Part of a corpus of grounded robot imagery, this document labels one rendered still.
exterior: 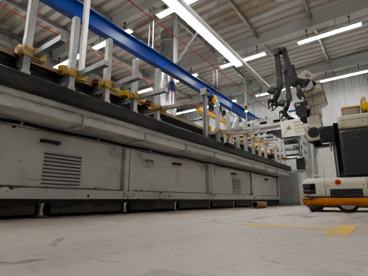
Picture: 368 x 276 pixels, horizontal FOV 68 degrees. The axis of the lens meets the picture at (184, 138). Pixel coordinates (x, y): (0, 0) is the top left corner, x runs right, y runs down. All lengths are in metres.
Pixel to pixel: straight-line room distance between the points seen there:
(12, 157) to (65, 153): 0.31
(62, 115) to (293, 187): 4.69
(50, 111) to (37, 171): 0.38
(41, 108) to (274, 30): 8.00
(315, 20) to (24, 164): 8.05
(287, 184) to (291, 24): 4.93
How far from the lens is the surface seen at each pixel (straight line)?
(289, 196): 5.66
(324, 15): 8.78
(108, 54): 1.95
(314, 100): 3.00
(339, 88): 12.47
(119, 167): 2.15
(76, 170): 1.92
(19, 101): 1.57
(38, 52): 1.60
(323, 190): 2.62
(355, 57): 11.49
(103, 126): 1.80
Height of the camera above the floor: 0.10
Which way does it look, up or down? 13 degrees up
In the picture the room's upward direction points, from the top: straight up
